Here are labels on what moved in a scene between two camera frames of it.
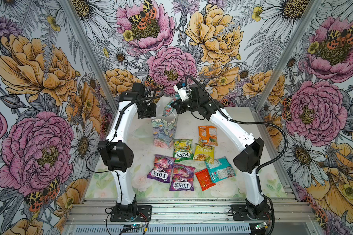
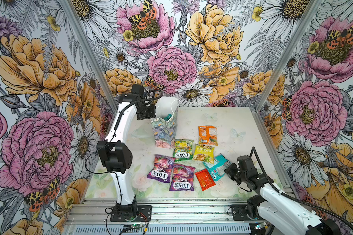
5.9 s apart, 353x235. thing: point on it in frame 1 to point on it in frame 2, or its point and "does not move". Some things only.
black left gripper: x=151 y=114 does not move
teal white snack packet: x=220 y=170 does not move
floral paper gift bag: x=164 y=129 does not move
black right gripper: x=179 y=108 to x=229 y=172
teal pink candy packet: x=167 y=109 to x=168 y=117
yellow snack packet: x=204 y=152 does not move
